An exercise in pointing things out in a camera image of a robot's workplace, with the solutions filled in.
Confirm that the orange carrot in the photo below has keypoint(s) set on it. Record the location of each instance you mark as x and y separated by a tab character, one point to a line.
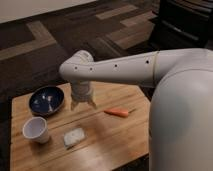
118	112

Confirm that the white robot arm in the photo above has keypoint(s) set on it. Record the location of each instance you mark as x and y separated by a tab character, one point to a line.
181	109

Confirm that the dark blue ceramic bowl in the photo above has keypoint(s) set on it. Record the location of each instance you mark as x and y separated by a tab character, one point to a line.
46	101

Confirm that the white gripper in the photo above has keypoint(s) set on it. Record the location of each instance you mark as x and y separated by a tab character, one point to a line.
82	92

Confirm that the black office chair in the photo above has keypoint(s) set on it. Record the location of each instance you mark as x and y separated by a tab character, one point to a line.
182	24

